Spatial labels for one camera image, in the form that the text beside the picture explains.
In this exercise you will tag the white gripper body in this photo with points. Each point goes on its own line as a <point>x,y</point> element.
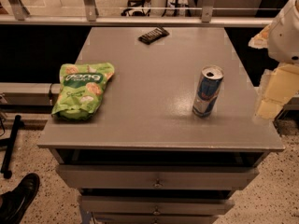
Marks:
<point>284,37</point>

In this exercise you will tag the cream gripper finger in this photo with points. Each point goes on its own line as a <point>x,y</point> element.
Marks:
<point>276,89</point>
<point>260,41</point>

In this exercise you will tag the red bull can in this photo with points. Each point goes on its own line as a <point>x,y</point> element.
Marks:
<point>207,90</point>

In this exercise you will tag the black rxbar chocolate bar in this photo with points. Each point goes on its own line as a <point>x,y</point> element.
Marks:
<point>153,35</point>

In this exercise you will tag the black office chair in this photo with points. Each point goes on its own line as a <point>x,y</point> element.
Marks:
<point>135,8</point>

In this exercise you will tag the grey drawer cabinet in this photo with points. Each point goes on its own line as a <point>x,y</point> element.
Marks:
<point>146,117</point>

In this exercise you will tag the green snack bag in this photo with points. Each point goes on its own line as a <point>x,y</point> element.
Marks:
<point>82,87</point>

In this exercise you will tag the middle grey drawer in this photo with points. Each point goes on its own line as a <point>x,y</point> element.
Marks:
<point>155,206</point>

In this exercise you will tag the grey drawer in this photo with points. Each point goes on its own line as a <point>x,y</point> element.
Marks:
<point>156,177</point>
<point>155,206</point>
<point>150,219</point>

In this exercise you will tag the metal glass railing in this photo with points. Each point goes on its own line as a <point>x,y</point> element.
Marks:
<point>223,13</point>

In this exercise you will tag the top grey drawer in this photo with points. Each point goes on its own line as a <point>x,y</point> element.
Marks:
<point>156,177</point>

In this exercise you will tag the bottom grey drawer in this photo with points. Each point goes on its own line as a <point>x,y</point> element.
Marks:
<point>150,219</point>

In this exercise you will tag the black metal stand leg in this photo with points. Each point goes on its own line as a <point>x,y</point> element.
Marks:
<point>8,144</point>

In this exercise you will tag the black leather shoe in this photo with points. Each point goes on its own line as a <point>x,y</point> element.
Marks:
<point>15,203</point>

